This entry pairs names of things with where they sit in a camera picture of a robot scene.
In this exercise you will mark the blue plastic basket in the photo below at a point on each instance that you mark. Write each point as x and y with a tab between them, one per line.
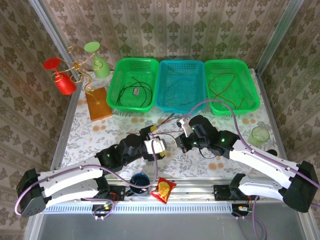
181	97

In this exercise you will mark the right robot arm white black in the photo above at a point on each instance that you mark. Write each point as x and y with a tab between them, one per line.
260	160

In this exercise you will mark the green basket with sticker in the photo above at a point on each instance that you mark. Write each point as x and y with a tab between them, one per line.
125	72

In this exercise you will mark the red wine glass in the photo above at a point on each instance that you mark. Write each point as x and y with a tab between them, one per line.
65	85

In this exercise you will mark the aluminium mounting rail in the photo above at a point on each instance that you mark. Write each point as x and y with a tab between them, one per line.
195	187

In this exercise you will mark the green transparent cup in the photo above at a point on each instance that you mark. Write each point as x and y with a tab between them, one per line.
258	137

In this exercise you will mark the green wine glass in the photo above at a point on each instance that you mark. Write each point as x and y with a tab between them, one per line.
101	68

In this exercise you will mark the green plastic basket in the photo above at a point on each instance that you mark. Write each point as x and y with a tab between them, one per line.
247	85

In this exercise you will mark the dark blue mug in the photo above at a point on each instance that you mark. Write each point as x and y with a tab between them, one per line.
140	182

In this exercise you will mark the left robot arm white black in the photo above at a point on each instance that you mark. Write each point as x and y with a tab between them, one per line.
70	175

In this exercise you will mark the aluminium table side rail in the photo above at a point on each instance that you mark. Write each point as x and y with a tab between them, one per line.
66	130
268	112

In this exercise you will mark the red snack packet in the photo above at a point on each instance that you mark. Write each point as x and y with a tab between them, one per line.
163	190

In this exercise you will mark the aluminium frame post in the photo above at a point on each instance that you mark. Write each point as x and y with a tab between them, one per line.
50	32
277	37

